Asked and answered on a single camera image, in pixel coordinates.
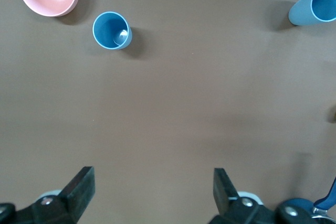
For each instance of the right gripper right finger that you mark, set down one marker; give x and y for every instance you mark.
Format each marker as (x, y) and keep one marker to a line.
(225, 197)

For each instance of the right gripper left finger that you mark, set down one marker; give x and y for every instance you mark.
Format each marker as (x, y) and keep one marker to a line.
(78, 195)

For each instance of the blue cup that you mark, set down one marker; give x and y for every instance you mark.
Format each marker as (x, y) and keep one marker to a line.
(107, 32)

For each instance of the dark blue saucepan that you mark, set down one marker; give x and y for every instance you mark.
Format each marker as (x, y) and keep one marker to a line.
(325, 197)

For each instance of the blue cup lying sideways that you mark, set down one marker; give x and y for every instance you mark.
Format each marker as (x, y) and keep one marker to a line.
(302, 11)

